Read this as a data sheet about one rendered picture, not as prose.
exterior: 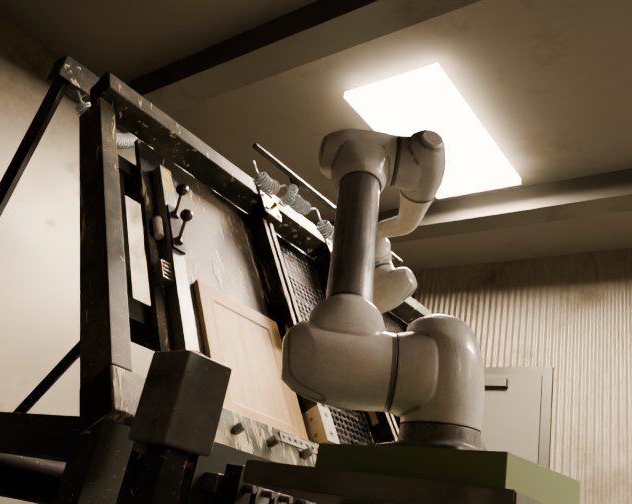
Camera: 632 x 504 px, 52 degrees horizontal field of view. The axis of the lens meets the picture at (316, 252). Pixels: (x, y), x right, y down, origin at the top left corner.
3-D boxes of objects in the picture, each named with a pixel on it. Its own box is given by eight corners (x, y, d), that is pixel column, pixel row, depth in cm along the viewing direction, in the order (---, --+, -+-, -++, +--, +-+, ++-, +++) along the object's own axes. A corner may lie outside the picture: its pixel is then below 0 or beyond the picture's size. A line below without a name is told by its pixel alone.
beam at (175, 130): (89, 105, 218) (108, 85, 215) (89, 89, 225) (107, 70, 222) (423, 334, 364) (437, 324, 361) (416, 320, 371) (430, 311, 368)
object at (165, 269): (155, 281, 185) (163, 275, 184) (153, 264, 189) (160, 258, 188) (166, 287, 187) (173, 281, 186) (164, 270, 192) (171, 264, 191)
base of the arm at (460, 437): (515, 472, 125) (515, 442, 127) (456, 453, 111) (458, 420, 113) (433, 467, 137) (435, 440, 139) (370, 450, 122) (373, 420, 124)
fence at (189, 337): (181, 406, 160) (193, 397, 159) (151, 171, 225) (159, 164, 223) (196, 411, 163) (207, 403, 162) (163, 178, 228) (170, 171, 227)
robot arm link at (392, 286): (389, 319, 214) (374, 288, 222) (427, 292, 209) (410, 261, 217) (372, 311, 206) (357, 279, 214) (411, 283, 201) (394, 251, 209)
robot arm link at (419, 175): (438, 174, 179) (389, 167, 179) (454, 122, 165) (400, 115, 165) (439, 208, 171) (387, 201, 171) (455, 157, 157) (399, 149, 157)
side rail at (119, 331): (79, 389, 145) (111, 362, 142) (78, 117, 220) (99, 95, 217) (101, 396, 149) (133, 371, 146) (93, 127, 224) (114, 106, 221)
